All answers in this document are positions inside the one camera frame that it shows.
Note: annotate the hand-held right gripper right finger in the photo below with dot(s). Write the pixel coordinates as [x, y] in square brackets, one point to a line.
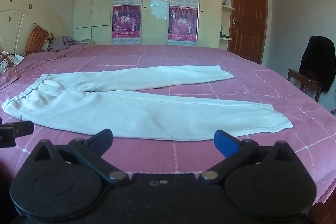
[225, 144]

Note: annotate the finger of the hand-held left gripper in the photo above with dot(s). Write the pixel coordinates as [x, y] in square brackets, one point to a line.
[22, 129]

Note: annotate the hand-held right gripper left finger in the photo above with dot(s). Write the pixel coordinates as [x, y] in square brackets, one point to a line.
[101, 140]

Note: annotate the white pants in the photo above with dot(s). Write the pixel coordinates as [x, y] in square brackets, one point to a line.
[105, 106]

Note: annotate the patterned white cloth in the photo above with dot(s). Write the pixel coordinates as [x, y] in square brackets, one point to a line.
[8, 61]

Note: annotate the orange striped pillow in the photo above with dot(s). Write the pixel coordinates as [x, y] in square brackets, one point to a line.
[35, 40]

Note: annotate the grey crumpled cloth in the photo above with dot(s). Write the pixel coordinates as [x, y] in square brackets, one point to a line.
[64, 43]

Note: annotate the pink checked bed sheet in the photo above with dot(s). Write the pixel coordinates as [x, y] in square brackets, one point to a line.
[183, 56]

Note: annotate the folded pale green cloth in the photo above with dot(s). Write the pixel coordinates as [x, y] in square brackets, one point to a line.
[88, 42]

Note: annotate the dark shelf item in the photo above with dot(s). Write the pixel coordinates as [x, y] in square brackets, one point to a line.
[223, 33]

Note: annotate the cream headboard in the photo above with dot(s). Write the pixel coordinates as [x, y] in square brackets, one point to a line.
[15, 14]

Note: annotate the black jacket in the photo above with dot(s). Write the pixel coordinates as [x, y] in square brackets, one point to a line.
[317, 61]

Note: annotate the brown wooden door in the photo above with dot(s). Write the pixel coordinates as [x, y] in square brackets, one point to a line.
[248, 11]

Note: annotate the cream wardrobe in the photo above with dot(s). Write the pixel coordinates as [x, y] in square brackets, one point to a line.
[157, 16]

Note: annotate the cream corner shelf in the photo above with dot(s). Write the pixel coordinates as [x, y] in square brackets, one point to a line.
[227, 7]

